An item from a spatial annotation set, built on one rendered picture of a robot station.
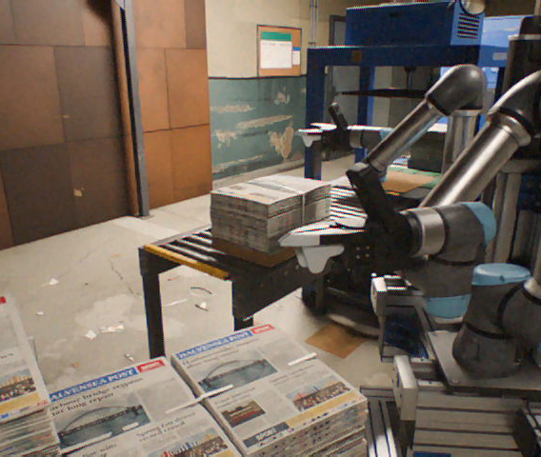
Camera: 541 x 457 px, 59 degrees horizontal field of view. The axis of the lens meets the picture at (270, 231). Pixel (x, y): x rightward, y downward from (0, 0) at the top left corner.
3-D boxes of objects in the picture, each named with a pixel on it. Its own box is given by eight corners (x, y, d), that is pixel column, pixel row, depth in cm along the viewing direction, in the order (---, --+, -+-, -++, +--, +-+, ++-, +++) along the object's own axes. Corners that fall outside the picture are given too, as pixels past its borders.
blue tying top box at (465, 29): (450, 45, 232) (455, -1, 225) (343, 47, 268) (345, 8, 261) (480, 47, 264) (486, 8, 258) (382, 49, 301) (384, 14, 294)
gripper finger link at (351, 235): (324, 248, 66) (380, 239, 69) (324, 236, 65) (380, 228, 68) (310, 240, 70) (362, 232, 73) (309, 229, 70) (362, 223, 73)
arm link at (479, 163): (514, 52, 95) (357, 246, 96) (564, 51, 85) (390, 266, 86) (539, 93, 100) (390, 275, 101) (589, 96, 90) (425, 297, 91)
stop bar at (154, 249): (224, 282, 156) (224, 276, 155) (143, 250, 182) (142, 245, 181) (231, 278, 158) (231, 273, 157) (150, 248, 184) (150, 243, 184)
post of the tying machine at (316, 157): (310, 300, 316) (318, 47, 265) (299, 295, 322) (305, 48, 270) (318, 295, 323) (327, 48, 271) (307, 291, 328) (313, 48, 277)
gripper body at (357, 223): (350, 284, 69) (420, 270, 73) (350, 225, 67) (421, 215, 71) (326, 269, 76) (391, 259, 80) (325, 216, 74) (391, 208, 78)
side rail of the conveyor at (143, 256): (148, 279, 186) (145, 249, 182) (139, 275, 190) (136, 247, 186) (336, 205, 283) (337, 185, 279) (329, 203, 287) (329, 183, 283)
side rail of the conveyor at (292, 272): (244, 321, 156) (243, 288, 152) (231, 316, 159) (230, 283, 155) (417, 222, 253) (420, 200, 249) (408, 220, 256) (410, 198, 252)
